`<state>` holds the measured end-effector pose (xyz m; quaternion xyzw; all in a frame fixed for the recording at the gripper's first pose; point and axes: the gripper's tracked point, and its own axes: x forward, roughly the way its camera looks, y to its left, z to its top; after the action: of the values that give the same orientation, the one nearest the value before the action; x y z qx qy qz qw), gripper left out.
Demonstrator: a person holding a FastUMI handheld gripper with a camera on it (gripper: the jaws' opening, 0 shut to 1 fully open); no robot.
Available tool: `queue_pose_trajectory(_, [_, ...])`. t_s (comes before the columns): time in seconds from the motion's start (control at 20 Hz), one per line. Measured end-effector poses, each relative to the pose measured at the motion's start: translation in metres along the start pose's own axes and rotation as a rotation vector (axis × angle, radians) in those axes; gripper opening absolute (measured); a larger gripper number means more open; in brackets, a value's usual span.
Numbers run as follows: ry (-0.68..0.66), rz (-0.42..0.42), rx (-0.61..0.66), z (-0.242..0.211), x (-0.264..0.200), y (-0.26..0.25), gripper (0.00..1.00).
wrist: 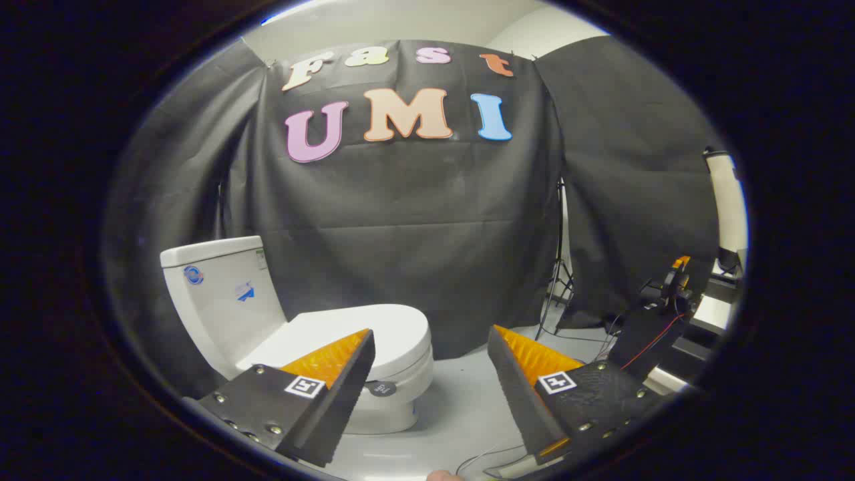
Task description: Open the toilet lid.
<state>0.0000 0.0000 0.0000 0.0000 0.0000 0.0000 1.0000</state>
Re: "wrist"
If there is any black orange gripper device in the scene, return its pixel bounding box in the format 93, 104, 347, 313
608, 255, 695, 381

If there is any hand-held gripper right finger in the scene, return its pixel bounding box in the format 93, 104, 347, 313
486, 325, 665, 466

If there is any white floor cable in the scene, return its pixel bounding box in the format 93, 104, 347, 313
456, 444, 530, 476

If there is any white cylinder post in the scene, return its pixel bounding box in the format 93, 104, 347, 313
703, 150, 747, 255

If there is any black backdrop cloth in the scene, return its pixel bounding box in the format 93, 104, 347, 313
104, 37, 722, 402

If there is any black tripod stand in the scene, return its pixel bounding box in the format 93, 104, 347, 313
534, 177, 575, 341

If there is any white side desk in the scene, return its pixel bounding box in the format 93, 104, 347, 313
645, 257, 743, 396

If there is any white toilet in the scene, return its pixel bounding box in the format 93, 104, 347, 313
159, 235, 435, 436

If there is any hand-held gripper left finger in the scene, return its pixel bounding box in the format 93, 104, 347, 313
197, 327, 376, 468

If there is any white toilet lid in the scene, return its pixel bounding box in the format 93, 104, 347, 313
235, 304, 432, 398

